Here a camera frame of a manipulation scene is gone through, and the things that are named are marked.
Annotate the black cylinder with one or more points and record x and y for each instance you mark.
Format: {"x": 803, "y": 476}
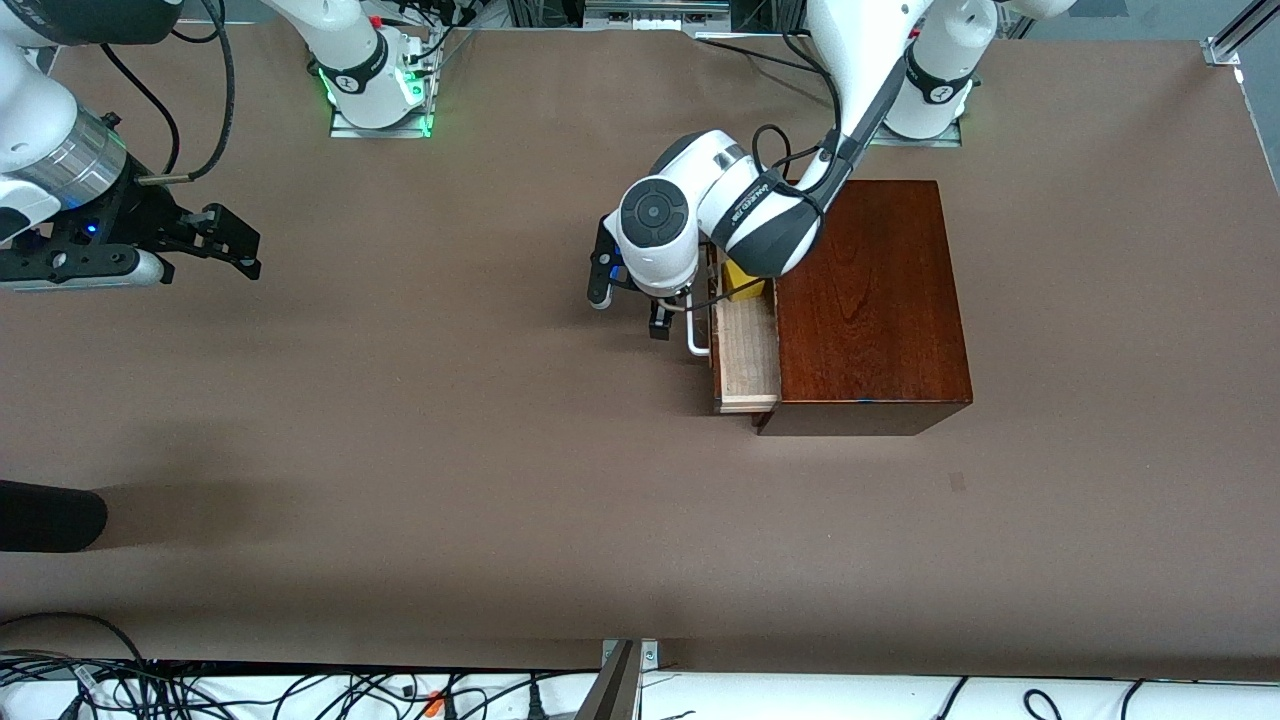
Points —
{"x": 50, "y": 515}

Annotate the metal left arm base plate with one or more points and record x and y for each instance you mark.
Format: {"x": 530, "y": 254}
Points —
{"x": 930, "y": 142}

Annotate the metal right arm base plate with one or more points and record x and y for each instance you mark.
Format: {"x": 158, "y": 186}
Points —
{"x": 400, "y": 131}

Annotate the yellow wooden block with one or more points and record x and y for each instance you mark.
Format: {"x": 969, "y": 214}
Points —
{"x": 742, "y": 285}

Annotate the small metal bracket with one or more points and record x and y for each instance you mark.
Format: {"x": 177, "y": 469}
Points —
{"x": 650, "y": 655}

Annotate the aluminium frame profile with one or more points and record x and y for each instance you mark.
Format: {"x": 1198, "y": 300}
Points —
{"x": 1225, "y": 48}

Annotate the white board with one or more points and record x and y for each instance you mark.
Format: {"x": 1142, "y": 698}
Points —
{"x": 800, "y": 700}

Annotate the dark brown wooden cabinet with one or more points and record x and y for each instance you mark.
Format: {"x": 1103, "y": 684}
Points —
{"x": 880, "y": 320}

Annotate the silver power strip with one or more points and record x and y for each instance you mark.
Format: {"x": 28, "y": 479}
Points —
{"x": 655, "y": 15}

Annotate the grey metal post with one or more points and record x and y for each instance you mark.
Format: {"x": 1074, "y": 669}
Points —
{"x": 612, "y": 695}

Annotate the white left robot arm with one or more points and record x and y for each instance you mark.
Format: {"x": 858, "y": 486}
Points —
{"x": 720, "y": 170}

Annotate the orange connector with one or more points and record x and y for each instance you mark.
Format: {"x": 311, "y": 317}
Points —
{"x": 434, "y": 703}

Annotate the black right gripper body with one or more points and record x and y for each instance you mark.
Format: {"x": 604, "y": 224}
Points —
{"x": 143, "y": 214}

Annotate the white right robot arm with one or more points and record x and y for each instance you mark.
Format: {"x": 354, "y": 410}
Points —
{"x": 350, "y": 60}

